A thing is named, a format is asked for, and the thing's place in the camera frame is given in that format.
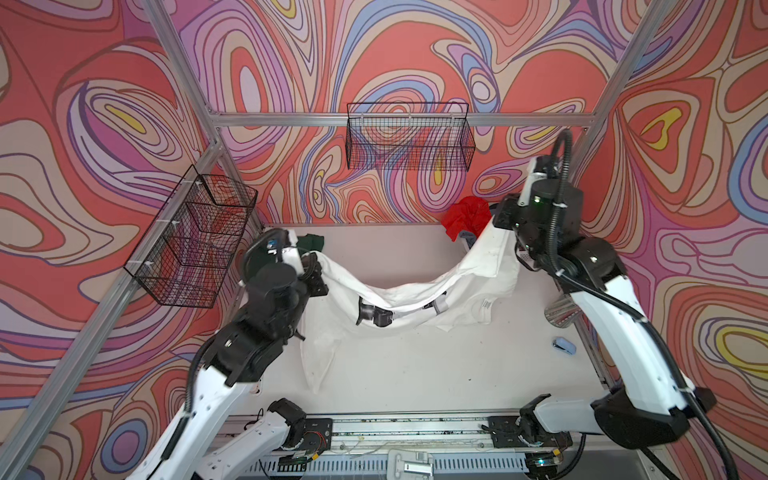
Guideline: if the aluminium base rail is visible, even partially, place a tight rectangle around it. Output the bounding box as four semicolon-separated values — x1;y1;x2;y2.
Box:
197;407;661;480

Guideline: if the folded green t-shirt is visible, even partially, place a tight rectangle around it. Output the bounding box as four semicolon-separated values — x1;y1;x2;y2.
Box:
296;234;325;253

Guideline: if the small blue object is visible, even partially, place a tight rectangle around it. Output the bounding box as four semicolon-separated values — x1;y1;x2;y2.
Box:
552;337;577;356

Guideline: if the left black wire basket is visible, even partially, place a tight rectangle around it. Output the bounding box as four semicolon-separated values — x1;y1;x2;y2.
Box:
123;166;258;308

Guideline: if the aluminium frame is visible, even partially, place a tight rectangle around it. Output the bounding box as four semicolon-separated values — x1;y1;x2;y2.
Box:
0;0;685;480

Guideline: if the cup of pens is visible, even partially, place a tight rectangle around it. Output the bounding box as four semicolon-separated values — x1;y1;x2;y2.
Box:
544;294;582;329

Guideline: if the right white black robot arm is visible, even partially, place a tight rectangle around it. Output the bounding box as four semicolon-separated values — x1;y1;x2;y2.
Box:
493;129;717;450

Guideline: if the back black wire basket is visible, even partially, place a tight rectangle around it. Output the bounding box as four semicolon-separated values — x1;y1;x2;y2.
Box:
345;100;476;172

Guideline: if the white printed t-shirt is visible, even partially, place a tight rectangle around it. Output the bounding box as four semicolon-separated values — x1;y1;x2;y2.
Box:
300;224;520;393

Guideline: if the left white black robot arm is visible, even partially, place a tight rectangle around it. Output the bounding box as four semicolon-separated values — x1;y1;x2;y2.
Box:
130;228;329;479

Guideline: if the red t-shirt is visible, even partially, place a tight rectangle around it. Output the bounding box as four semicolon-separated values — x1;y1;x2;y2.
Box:
441;196;492;242

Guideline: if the white box on rail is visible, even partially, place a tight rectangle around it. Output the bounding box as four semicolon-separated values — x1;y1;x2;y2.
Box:
386;450;435;480

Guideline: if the black wire basket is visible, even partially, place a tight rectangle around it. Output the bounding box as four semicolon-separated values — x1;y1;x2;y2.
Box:
123;166;258;308
345;100;476;172

